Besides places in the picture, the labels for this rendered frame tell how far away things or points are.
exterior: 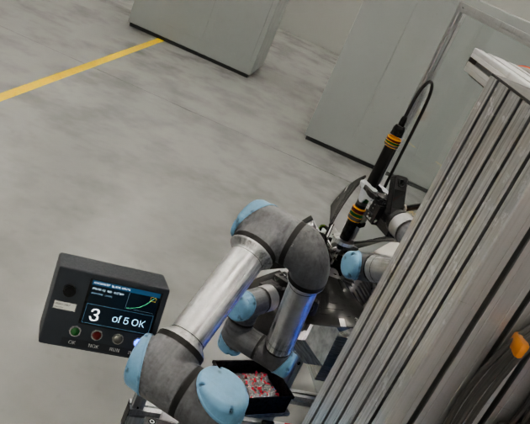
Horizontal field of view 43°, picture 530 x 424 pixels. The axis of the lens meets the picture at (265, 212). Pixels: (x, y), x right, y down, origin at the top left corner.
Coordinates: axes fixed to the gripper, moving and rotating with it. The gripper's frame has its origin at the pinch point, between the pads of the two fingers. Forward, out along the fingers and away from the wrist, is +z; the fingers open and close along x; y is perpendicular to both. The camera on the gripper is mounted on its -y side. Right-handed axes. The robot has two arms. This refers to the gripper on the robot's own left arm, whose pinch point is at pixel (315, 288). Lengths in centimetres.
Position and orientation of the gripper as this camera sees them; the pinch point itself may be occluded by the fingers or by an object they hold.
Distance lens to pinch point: 206.9
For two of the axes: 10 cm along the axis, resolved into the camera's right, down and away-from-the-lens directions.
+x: -3.0, 8.9, 3.3
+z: 6.1, -0.9, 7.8
